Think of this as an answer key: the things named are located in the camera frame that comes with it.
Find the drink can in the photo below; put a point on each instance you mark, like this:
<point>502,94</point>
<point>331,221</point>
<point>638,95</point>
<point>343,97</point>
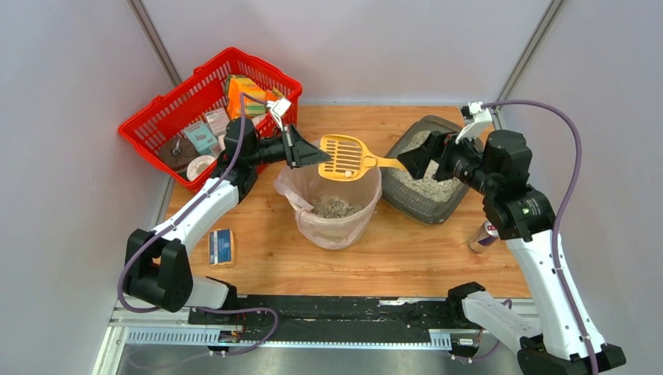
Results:
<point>485,236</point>

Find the white tape roll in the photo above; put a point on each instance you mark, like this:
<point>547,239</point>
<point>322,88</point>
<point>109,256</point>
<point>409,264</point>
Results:
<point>198,165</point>

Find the teal small box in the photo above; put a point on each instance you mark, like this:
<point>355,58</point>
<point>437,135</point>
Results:
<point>200,135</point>

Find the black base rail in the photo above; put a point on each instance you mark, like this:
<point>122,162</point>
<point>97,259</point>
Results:
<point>342,319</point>

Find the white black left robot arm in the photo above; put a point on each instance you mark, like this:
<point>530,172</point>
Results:
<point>157,272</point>

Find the blue yellow sponge pack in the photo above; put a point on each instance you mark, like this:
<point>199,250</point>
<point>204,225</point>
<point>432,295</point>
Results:
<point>221,249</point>

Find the orange sponge stack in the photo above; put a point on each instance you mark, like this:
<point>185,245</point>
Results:
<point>241,90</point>

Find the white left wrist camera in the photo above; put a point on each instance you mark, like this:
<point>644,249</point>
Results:
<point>277,109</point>

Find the yellow litter scoop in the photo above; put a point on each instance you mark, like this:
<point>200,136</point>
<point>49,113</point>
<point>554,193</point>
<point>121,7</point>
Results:
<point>350,154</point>

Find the white bin with bag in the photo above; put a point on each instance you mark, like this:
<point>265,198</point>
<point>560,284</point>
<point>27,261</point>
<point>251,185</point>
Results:
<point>330,214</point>

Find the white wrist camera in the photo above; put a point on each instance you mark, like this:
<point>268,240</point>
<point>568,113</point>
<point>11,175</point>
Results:
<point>277,109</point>
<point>476,119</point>

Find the red shopping basket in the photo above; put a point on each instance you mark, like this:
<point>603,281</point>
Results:
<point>167,116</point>

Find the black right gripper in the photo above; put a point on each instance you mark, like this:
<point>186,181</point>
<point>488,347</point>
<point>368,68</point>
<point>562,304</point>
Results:
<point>439,158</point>

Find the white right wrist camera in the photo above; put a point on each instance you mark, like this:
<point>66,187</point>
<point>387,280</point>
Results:
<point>476,119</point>

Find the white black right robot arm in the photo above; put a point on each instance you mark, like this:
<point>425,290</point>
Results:
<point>565,340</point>

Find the brown round disc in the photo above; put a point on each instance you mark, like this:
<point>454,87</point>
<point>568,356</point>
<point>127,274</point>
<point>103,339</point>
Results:
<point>177,153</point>

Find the grey litter box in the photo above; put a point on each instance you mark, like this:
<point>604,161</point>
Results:
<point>425,200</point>

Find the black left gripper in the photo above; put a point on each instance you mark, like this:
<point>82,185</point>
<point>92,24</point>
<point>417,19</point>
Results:
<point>289,147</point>

